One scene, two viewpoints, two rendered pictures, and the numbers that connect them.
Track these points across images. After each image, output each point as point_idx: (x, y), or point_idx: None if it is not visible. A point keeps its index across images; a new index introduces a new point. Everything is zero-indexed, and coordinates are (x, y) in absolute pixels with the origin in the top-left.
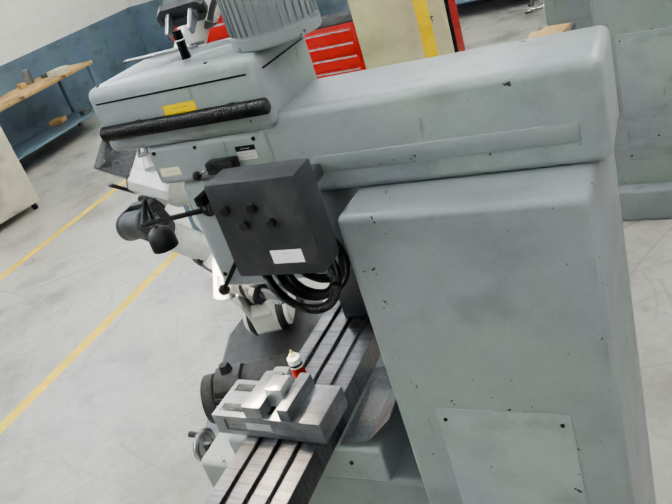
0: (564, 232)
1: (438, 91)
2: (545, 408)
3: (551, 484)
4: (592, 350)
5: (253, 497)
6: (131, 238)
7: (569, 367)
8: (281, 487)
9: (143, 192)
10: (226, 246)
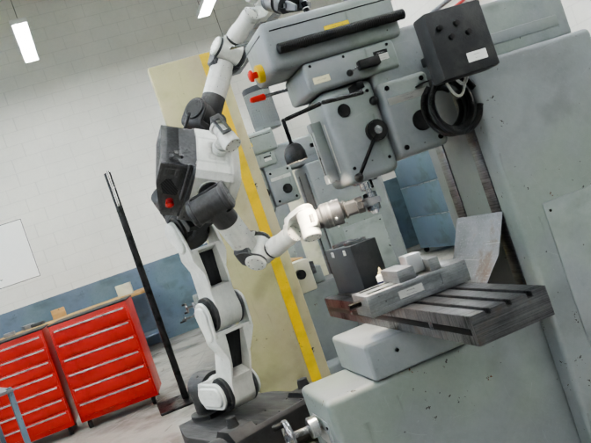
0: (584, 49)
1: (489, 4)
2: None
3: None
4: None
5: (466, 295)
6: (205, 217)
7: None
8: (477, 287)
9: (209, 178)
10: (356, 141)
